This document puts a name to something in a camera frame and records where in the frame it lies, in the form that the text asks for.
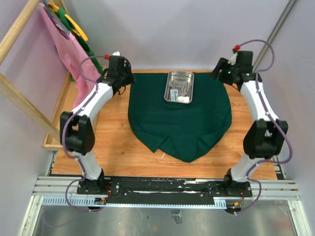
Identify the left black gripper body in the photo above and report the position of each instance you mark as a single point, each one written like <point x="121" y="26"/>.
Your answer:
<point x="127" y="76"/>

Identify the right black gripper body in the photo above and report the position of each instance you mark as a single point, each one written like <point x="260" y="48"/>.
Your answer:
<point x="226" y="73"/>

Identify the dark green surgical cloth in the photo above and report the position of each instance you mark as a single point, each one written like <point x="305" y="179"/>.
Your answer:
<point x="184" y="131"/>

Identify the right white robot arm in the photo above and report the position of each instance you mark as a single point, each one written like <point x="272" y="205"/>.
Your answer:
<point x="266" y="136"/>

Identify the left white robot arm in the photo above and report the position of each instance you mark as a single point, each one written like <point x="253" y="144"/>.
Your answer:
<point x="76" y="133"/>

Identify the steel surgical instruments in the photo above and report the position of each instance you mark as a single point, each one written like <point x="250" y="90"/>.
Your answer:
<point x="181" y="85"/>

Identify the pink shirt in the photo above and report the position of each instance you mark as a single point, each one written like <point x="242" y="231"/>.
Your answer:
<point x="72" y="54"/>

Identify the green garment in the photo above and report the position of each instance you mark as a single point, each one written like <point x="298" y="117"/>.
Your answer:
<point x="80" y="40"/>

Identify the steel instrument tray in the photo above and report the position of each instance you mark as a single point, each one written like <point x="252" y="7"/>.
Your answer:
<point x="179" y="75"/>

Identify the white cotton balls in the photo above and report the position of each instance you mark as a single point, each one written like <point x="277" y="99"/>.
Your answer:
<point x="183" y="99"/>

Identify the green white packet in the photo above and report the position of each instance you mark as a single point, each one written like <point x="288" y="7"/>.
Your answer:
<point x="173" y="95"/>

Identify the grey hanger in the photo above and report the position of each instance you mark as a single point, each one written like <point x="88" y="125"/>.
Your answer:
<point x="55" y="20"/>

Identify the yellow hanger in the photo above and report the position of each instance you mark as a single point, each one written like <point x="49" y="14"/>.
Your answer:
<point x="77" y="28"/>

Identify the wooden clothes rack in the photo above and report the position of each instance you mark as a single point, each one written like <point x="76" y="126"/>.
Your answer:
<point x="34" y="68"/>

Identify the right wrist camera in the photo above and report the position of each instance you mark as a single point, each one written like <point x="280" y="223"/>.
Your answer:
<point x="242" y="60"/>

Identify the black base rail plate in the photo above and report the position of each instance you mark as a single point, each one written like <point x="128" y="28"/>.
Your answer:
<point x="164" y="189"/>

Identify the grey slotted cable duct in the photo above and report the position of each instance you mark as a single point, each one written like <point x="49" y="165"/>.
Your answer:
<point x="203" y="203"/>

